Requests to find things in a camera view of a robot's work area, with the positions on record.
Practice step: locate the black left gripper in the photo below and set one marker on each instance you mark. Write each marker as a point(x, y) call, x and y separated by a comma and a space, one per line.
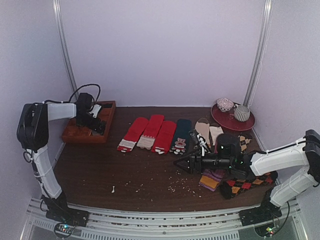
point(95, 126)

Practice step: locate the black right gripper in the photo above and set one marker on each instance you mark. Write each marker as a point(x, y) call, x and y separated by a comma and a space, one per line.
point(196, 161)

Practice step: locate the wooden compartment tray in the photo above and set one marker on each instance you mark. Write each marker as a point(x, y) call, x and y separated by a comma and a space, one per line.
point(90, 130)

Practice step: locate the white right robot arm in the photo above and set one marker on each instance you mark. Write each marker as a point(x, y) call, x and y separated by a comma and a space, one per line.
point(304, 152)

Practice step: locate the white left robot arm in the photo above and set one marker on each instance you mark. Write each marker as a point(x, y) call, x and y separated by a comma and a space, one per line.
point(33, 135)

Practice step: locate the dark green monkey sock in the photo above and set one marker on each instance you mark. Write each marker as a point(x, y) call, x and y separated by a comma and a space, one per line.
point(181, 139)

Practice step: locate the orange purple striped sock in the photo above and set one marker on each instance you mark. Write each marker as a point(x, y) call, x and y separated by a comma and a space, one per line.
point(211, 179)

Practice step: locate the red sock spotted cuff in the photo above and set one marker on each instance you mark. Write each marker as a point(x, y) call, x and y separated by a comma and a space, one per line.
point(164, 138)

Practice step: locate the beige brown striped sock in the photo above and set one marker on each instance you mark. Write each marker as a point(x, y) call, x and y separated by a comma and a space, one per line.
point(202, 126)

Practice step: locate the cream short sock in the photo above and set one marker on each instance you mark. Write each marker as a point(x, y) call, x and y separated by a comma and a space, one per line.
point(215, 131)

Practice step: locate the red sock beige cuff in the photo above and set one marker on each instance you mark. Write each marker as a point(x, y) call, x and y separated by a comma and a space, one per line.
point(151, 131)

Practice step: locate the red orange argyle sock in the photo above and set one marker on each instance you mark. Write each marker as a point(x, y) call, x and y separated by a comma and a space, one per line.
point(233, 187)

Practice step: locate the red sock white cuff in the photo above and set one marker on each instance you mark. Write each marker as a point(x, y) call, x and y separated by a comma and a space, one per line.
point(133, 134)

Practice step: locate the red round plate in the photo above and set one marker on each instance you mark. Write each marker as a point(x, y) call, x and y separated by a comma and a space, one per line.
point(228, 121)

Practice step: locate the brown argyle sock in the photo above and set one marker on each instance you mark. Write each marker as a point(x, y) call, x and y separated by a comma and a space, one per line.
point(244, 141)

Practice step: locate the white patterned bowl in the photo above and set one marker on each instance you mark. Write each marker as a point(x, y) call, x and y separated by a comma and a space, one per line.
point(224, 104)

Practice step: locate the grey striped mug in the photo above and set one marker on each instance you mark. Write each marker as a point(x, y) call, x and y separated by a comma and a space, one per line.
point(242, 113)

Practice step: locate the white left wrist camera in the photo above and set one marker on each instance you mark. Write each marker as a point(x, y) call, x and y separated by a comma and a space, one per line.
point(95, 111)

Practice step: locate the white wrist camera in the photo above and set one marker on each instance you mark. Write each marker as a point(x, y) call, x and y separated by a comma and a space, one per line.
point(201, 146)
point(95, 111)

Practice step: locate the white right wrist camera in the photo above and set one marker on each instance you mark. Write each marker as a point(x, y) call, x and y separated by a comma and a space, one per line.
point(201, 146)

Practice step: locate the left aluminium frame post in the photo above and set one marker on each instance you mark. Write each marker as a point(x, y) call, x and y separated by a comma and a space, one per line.
point(57, 10)

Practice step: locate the aluminium frame post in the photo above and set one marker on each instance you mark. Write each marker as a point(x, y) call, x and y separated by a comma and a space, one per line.
point(57, 10)
point(261, 47)

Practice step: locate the right aluminium frame post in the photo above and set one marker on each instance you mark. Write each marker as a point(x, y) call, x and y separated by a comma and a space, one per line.
point(261, 47)

